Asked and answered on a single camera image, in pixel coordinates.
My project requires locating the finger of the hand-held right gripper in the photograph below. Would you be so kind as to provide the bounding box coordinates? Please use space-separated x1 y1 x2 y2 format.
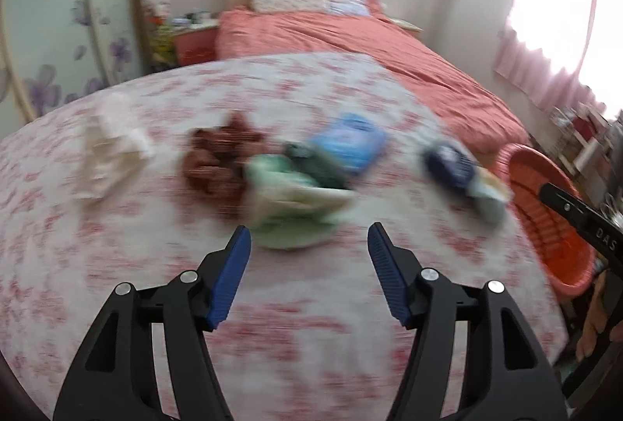
539 184 592 234

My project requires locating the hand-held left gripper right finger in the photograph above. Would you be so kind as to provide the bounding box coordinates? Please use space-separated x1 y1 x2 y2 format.
367 222 568 421

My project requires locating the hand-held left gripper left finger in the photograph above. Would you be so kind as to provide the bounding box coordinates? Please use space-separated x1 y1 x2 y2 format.
53 225 253 421

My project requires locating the orange plastic basket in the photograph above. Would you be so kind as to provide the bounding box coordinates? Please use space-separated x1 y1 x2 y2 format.
489 143 602 302

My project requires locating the beige blue packet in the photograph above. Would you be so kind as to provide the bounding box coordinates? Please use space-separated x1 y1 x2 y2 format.
467 168 514 227

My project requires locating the green white garment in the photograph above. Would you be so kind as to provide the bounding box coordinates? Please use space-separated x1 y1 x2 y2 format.
241 153 356 251

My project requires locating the dark blue sock pair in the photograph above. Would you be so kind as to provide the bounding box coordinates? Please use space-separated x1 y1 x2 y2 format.
422 143 480 198

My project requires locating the dark green packet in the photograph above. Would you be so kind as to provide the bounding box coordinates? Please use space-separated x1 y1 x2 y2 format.
285 143 354 190

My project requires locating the blue garment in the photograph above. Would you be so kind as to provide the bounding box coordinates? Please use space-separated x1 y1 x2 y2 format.
311 112 389 176

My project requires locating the person's right hand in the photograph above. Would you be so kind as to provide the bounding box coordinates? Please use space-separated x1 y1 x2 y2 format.
575 271 623 362

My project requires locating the floral tablecloth table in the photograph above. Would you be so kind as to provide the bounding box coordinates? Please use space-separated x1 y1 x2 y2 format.
0 52 570 421

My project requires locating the pink curtain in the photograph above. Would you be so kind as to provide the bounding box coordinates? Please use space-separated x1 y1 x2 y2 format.
494 0 623 120

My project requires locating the bed with pink cover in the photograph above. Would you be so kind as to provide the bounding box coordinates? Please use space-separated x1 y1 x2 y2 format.
214 5 531 159

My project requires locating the pink nightstand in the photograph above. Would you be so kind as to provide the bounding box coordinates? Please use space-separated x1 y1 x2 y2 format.
172 23 220 66
389 17 423 35

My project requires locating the yellow plush toy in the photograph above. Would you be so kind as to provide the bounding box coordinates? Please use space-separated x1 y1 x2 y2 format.
148 24 176 71

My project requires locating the wardrobe with purple flower doors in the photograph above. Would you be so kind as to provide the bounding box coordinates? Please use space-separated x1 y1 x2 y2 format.
0 0 142 125

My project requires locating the white wire rack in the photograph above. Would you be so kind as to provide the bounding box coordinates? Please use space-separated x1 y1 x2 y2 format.
550 102 623 178

